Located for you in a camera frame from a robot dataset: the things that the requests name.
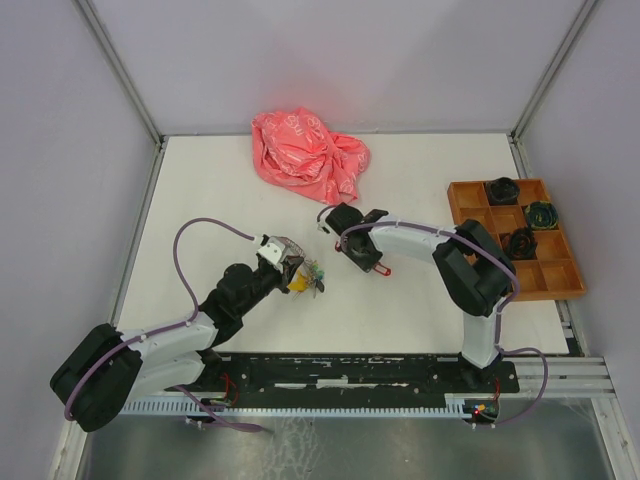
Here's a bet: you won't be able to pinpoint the large metal keyring with keys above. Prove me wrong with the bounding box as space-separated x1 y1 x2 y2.
288 259 325 297

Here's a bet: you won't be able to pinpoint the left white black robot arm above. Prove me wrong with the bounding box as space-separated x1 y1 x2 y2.
50 255 304 432

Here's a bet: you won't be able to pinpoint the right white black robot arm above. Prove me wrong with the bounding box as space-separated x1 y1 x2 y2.
316 203 519 391

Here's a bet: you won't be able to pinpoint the crumpled pink cloth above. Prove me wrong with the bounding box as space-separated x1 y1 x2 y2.
251 107 371 205

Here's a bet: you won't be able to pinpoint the black coiled item top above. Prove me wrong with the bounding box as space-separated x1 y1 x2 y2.
485 177 520 206

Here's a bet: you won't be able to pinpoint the black coiled item lower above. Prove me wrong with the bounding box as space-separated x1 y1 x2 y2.
501 227 537 261

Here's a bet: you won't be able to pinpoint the green black coiled item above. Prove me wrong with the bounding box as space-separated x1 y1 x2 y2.
524 201 559 231

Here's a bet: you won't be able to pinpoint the wooden compartment tray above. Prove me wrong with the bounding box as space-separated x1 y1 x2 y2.
447 177 586 301

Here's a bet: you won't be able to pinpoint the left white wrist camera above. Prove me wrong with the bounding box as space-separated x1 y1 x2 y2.
257 236 306 273

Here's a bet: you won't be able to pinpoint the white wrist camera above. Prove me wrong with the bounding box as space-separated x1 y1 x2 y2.
317 221 330 234
257 236 306 273

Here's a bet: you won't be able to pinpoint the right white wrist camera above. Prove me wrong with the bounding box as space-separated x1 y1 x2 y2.
317 221 330 234

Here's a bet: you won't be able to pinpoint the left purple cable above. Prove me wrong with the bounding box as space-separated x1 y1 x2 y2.
64 218 264 432

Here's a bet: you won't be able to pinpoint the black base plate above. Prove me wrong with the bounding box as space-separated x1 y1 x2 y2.
186 353 520 409

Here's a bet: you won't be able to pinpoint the white slotted cable duct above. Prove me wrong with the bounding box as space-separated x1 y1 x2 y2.
119 394 479 416

